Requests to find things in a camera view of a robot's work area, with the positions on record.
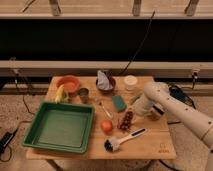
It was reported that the dark red grape bunch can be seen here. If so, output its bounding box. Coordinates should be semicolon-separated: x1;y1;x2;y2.
117;111;133;131

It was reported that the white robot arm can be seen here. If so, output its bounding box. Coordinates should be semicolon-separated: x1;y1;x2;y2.
133;81;213;171

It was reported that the white paper cup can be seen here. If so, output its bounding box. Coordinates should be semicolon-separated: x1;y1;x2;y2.
124;75;138;91

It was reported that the small metal cup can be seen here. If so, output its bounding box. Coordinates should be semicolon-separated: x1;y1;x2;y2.
78;88;89;103

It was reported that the green chili pepper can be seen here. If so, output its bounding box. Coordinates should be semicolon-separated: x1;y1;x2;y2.
130;94;141;105

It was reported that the blue black box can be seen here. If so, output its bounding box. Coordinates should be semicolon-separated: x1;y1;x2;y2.
169;84;196;108

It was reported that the green sponge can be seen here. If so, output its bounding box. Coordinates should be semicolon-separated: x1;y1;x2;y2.
112;95;127;112

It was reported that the metal spoon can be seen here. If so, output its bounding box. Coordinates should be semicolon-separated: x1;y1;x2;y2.
99;102;113;119

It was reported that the orange tomato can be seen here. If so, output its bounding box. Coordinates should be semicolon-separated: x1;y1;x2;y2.
101;120;113;133

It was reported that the white dish brush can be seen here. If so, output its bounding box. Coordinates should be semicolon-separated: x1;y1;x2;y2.
104;128;147;152

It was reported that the dark brown bowl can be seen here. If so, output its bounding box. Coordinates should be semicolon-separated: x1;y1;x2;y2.
95;77;116;94

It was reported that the crumpled grey cloth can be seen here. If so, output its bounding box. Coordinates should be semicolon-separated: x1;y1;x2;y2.
97;70;111;90

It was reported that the orange plastic bowl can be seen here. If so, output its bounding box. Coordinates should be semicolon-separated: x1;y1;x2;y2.
56;75;80;93

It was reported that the green plastic tray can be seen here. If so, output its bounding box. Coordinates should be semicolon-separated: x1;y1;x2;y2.
23;102;94;154

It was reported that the black power adapter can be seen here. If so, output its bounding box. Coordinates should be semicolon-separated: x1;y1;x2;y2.
0;132;14;155

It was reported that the black cable on floor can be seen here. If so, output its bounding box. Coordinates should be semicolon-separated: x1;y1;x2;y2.
0;68;36;163

